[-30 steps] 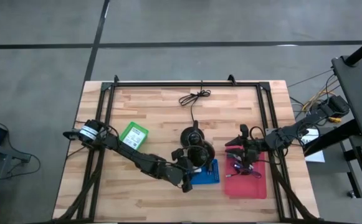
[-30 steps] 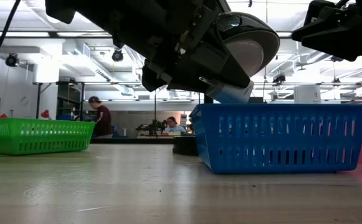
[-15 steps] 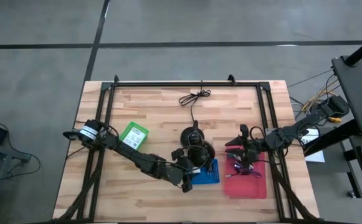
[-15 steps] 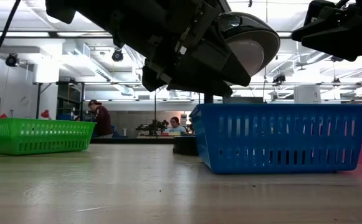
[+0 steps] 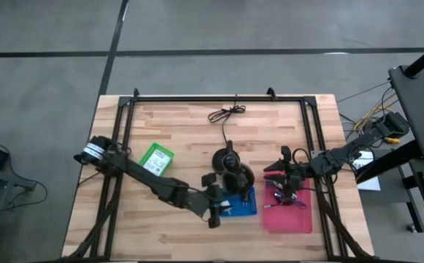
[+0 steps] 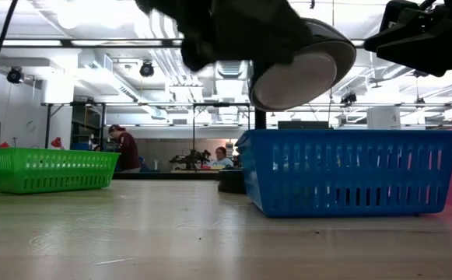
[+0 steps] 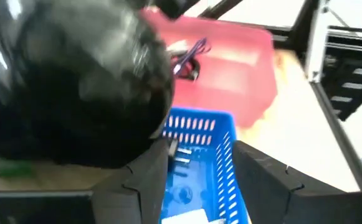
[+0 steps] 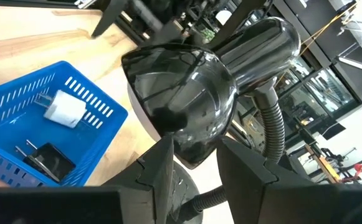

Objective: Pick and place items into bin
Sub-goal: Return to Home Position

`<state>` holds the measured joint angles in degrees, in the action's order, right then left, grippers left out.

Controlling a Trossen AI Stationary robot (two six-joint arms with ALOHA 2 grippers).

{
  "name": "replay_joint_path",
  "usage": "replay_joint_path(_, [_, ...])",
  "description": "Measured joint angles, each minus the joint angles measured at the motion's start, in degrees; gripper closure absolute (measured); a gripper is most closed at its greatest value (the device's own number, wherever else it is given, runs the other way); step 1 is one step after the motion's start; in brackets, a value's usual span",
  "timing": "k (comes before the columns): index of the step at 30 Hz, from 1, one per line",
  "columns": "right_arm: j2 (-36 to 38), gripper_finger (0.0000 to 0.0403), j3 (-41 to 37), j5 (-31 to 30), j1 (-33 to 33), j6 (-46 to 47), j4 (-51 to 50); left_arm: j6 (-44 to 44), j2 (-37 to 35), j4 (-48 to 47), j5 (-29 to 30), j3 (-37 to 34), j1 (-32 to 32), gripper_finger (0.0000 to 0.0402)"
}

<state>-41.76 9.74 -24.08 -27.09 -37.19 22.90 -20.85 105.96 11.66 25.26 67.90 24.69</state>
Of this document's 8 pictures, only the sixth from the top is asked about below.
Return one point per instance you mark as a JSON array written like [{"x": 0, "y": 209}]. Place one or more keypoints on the blue plastic basket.
[{"x": 326, "y": 138}]

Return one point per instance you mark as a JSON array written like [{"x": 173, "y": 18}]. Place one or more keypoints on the black flat monitor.
[{"x": 303, "y": 125}]

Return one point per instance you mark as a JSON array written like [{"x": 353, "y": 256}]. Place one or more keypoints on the black round spotlight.
[
  {"x": 146, "y": 69},
  {"x": 421, "y": 71},
  {"x": 349, "y": 98},
  {"x": 15, "y": 75}
]

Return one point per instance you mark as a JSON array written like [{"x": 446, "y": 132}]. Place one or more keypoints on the black desk lamp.
[{"x": 295, "y": 81}]

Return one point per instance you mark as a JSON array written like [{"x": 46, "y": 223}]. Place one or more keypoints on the black metal rack frame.
[{"x": 48, "y": 124}]

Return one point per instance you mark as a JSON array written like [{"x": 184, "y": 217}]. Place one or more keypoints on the red desk lamp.
[{"x": 56, "y": 142}]

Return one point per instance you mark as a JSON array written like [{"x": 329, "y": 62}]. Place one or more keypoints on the small black robot arm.
[{"x": 190, "y": 159}]

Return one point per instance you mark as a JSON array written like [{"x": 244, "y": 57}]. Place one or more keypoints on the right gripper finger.
[{"x": 416, "y": 46}]

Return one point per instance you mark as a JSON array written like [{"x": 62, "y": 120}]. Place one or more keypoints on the white upright box device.
[{"x": 383, "y": 118}]

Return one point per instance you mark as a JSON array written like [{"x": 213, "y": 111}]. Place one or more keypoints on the green plastic basket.
[{"x": 50, "y": 152}]

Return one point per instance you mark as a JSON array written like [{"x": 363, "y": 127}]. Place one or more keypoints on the person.
[
  {"x": 128, "y": 151},
  {"x": 221, "y": 155}
]

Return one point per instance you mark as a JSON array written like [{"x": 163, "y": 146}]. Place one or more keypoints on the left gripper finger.
[{"x": 264, "y": 31}]

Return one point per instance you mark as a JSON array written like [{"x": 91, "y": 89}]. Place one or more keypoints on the black aluminium table frame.
[{"x": 163, "y": 176}]

